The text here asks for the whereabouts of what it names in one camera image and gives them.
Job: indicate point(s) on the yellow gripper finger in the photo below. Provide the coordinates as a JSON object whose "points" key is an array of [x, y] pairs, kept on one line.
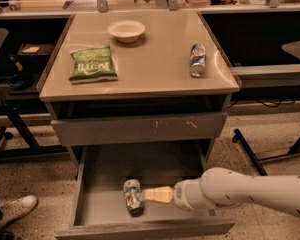
{"points": [[161, 194]]}

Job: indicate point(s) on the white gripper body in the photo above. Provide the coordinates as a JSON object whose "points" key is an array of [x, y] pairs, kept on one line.
{"points": [[183, 194]]}

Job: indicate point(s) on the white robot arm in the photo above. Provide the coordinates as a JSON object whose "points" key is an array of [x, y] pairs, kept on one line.
{"points": [[220, 188]]}

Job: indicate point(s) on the open grey middle drawer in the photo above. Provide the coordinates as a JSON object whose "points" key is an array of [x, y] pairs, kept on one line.
{"points": [[99, 211]]}

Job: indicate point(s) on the grey top drawer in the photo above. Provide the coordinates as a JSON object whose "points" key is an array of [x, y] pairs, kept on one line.
{"points": [[134, 129]]}

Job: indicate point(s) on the grey drawer cabinet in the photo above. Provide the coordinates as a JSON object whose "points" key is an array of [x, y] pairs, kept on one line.
{"points": [[153, 72]]}

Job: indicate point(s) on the blue pepsi can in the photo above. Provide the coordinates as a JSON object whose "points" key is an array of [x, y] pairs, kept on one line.
{"points": [[197, 60]]}

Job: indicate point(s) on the green chip bag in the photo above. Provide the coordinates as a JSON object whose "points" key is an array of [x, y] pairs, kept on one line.
{"points": [[92, 65]]}

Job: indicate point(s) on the white sneaker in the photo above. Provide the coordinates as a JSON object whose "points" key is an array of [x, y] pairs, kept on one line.
{"points": [[17, 209]]}

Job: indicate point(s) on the black office chair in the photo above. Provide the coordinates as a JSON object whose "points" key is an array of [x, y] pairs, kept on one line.
{"points": [[18, 123]]}

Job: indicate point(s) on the white paper bowl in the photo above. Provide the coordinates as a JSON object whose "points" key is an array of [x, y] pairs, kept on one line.
{"points": [[126, 31]]}

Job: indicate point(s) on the black box on shelf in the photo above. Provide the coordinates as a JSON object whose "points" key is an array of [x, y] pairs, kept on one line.
{"points": [[35, 53]]}

